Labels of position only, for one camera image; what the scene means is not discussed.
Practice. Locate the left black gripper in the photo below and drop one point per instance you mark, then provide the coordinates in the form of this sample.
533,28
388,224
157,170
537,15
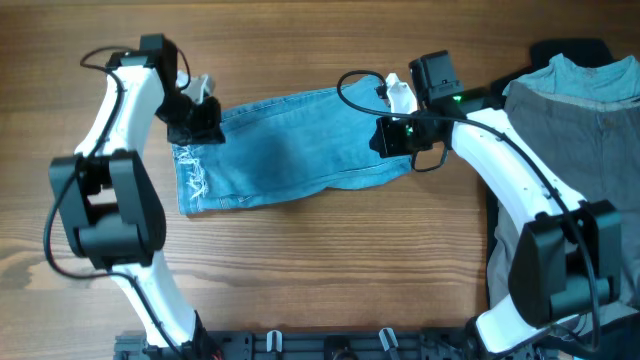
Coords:
208,133

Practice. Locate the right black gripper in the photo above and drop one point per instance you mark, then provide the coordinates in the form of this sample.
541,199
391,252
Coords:
384,138

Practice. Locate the light blue denim jeans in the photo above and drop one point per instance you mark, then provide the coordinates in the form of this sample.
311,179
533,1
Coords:
287,148

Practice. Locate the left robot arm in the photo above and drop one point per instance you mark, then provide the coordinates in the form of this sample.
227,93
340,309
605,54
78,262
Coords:
109,209

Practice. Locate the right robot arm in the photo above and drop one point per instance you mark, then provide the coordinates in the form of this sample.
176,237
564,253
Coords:
567,257

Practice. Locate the grey khaki trousers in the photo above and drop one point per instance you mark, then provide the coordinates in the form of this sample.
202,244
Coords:
592,145

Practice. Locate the teal t-shirt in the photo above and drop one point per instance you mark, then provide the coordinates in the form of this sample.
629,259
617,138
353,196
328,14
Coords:
618,81

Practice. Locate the black t-shirt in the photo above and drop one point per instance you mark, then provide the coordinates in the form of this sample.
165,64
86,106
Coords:
620,339

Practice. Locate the black mounting rail base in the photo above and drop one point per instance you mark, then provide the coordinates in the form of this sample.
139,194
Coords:
427,344

